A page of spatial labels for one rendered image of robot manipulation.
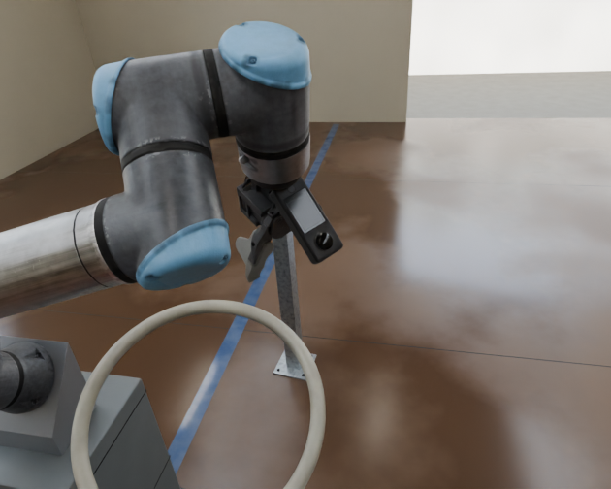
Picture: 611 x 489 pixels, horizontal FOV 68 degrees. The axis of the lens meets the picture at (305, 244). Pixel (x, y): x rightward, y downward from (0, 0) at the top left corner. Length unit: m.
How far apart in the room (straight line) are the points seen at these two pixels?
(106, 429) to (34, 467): 0.19
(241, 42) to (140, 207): 0.19
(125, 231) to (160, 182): 0.05
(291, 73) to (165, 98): 0.12
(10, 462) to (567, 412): 2.36
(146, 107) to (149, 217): 0.11
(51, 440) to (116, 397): 0.22
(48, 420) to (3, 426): 0.14
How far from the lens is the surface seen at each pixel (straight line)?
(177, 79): 0.48
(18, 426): 1.54
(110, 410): 1.57
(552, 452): 2.54
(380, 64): 6.70
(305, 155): 0.55
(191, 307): 1.05
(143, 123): 0.46
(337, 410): 2.49
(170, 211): 0.42
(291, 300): 2.33
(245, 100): 0.48
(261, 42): 0.49
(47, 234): 0.49
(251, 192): 0.65
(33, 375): 1.42
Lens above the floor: 1.95
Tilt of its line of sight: 31 degrees down
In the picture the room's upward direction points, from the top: 4 degrees counter-clockwise
